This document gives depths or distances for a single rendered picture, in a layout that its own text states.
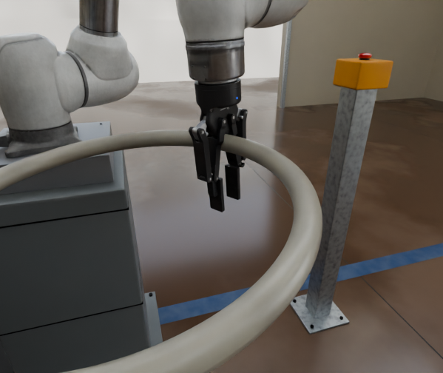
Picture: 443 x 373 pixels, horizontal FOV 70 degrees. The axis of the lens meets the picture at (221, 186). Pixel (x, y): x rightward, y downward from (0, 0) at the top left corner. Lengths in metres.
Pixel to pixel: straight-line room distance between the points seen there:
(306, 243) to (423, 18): 6.84
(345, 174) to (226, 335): 0.99
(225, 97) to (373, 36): 5.94
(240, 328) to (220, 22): 0.38
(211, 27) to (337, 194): 0.86
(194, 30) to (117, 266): 0.68
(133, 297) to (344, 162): 0.81
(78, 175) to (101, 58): 0.32
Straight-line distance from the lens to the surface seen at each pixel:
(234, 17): 0.49
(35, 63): 0.90
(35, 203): 0.87
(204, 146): 0.51
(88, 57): 0.97
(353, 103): 1.10
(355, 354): 1.52
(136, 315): 1.10
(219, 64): 0.48
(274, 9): 0.57
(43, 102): 0.91
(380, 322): 1.68
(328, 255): 1.35
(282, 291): 0.26
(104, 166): 0.87
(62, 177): 0.89
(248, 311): 0.24
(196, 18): 0.48
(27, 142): 0.95
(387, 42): 6.62
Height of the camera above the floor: 1.16
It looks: 26 degrees down
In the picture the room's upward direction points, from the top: straight up
